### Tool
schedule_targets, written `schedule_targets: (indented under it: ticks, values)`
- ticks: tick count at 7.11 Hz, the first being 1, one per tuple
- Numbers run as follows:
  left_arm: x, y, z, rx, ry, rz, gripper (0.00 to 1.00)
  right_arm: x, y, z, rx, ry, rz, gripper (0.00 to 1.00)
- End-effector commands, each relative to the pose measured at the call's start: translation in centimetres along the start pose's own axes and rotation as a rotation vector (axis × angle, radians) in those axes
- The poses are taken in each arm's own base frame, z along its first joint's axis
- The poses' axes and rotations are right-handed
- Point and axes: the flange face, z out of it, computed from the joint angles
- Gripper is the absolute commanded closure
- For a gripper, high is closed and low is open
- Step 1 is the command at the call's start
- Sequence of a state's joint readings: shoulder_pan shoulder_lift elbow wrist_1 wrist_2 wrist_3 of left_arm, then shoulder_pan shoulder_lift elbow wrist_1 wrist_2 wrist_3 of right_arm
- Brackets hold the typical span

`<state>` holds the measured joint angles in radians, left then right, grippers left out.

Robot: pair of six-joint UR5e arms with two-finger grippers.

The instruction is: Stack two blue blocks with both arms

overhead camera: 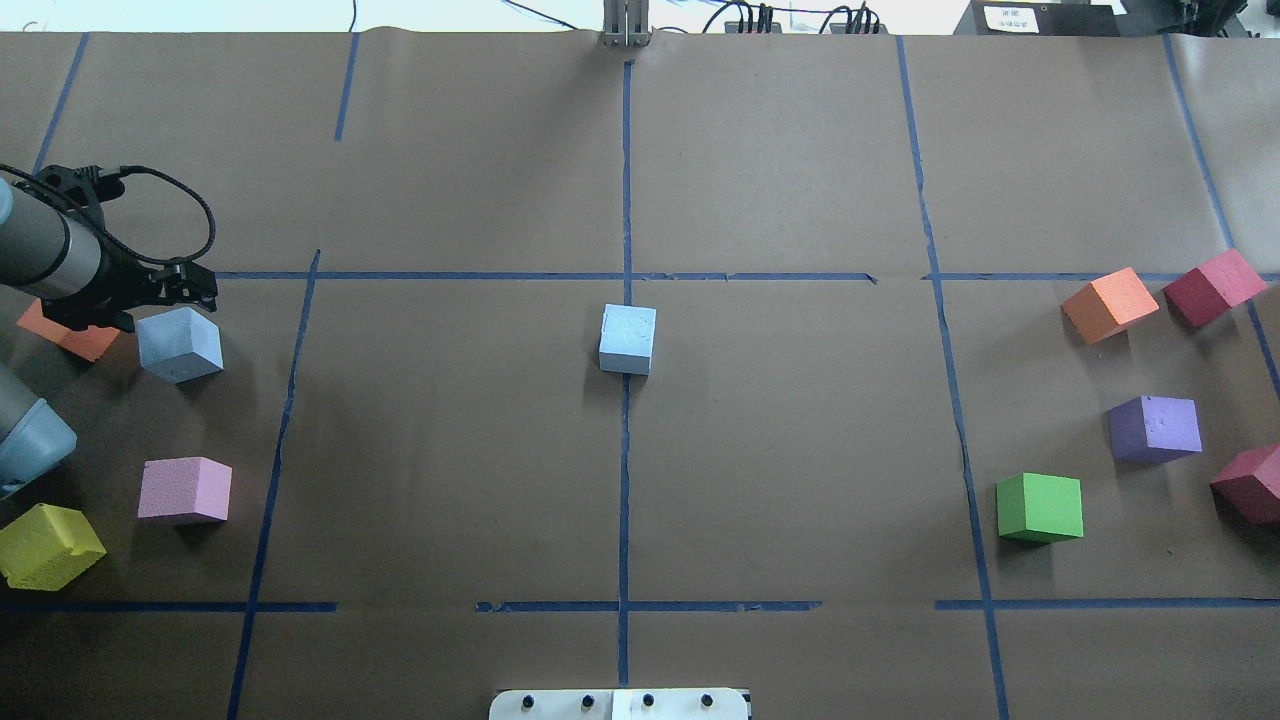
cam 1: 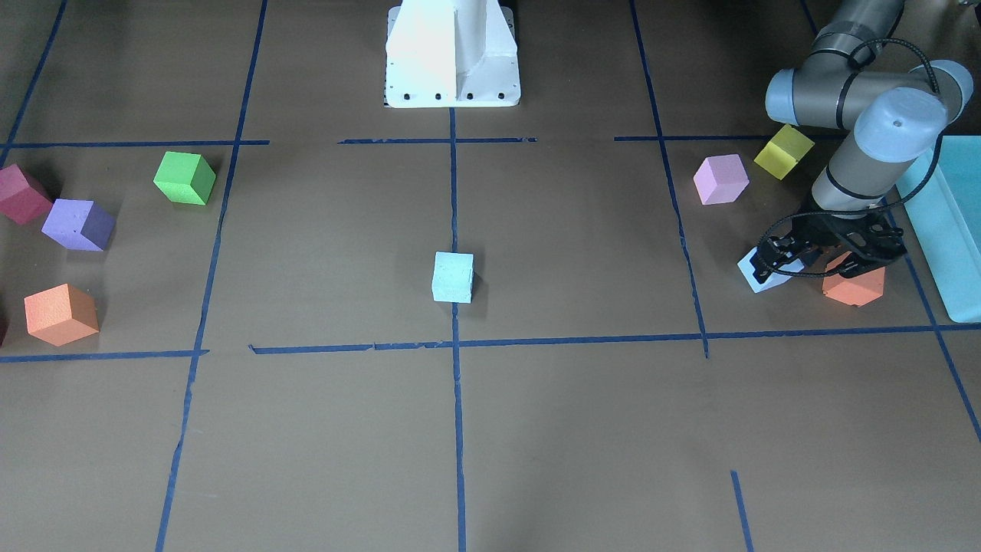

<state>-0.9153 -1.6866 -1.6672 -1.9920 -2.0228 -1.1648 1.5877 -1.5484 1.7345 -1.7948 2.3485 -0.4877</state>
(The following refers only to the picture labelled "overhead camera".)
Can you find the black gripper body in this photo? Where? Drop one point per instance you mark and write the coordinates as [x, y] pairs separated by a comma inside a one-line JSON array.
[[119, 288]]

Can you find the light blue foam block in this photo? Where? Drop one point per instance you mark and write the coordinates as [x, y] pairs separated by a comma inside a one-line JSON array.
[[627, 339]]

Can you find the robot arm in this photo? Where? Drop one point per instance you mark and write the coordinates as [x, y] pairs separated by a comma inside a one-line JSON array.
[[37, 236]]

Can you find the orange foam block near bin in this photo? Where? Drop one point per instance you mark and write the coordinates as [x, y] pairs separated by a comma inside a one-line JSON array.
[[88, 345]]

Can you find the pink foam block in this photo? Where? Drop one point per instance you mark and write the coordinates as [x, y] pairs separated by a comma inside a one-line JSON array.
[[185, 490]]

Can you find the yellow foam block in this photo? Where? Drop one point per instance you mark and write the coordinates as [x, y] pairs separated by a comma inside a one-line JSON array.
[[48, 547]]

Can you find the green foam block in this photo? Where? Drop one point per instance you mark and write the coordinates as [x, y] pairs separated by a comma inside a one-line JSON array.
[[1039, 508]]

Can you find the orange foam block far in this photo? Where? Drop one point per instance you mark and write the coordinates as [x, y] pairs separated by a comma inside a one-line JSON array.
[[1109, 305]]

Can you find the purple foam block far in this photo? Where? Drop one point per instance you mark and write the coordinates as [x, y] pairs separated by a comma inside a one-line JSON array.
[[1154, 429]]

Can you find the dark red foam block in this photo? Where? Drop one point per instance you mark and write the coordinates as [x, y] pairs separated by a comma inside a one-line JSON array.
[[1250, 484]]

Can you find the gripper camera mount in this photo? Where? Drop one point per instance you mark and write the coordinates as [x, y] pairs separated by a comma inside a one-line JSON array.
[[82, 191]]

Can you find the aluminium frame post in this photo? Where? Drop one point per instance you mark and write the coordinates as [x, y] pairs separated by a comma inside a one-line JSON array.
[[626, 23]]

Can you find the white camera pole base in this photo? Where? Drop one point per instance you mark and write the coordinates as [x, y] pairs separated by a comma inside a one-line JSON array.
[[622, 703]]

